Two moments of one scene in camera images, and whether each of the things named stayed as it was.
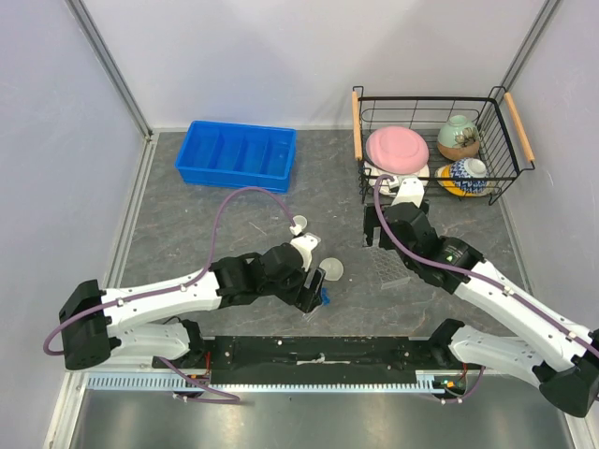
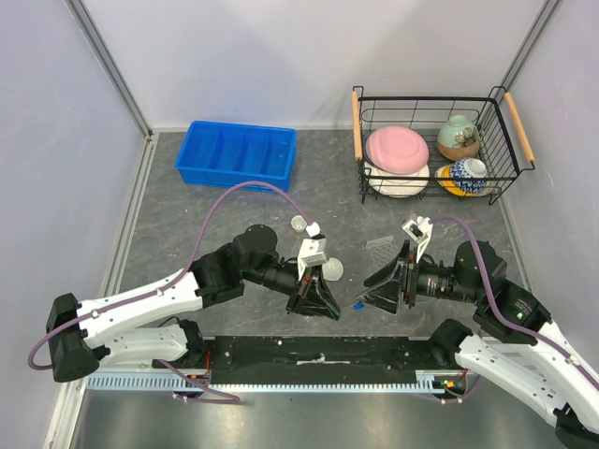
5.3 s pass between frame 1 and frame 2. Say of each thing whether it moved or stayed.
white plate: stayed
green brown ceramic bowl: stayed
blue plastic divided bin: stayed
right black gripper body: moved
